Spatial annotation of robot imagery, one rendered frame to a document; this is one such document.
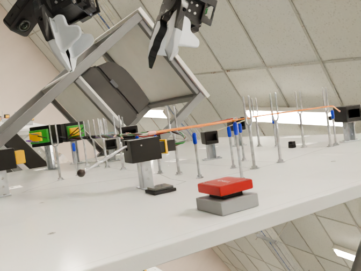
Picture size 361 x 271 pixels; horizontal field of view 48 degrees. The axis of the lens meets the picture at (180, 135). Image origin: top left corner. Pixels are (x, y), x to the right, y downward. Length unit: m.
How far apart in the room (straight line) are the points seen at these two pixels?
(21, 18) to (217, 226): 0.52
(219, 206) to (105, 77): 1.36
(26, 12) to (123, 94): 1.07
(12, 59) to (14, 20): 7.53
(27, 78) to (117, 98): 6.61
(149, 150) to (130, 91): 1.12
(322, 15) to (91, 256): 3.02
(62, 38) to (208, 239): 0.42
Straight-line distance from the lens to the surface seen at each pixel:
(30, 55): 8.40
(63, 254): 0.44
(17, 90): 8.30
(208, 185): 0.50
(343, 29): 3.29
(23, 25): 0.79
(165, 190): 0.66
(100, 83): 1.76
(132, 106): 1.82
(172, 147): 0.74
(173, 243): 0.41
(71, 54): 0.72
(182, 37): 0.73
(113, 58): 2.32
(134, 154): 0.70
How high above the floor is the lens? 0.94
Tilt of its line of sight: 22 degrees up
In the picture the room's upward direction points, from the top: 41 degrees clockwise
